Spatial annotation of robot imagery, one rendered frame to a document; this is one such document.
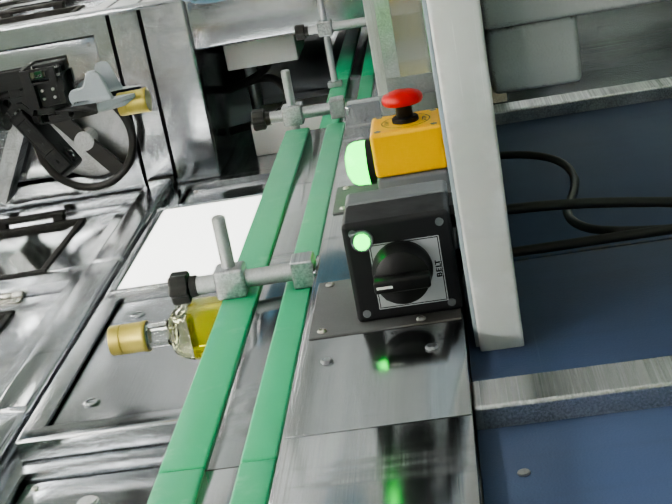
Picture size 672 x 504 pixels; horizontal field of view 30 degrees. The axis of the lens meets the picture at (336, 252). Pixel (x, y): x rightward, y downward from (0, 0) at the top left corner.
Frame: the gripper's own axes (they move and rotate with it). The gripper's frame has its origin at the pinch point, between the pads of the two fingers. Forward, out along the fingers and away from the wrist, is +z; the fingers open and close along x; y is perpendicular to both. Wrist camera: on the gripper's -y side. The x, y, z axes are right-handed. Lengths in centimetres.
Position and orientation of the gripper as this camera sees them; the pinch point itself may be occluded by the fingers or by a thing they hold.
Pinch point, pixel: (130, 97)
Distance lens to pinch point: 183.8
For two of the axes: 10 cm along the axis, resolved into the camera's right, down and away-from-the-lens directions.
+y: -1.9, -9.1, -3.5
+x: 0.7, -3.7, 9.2
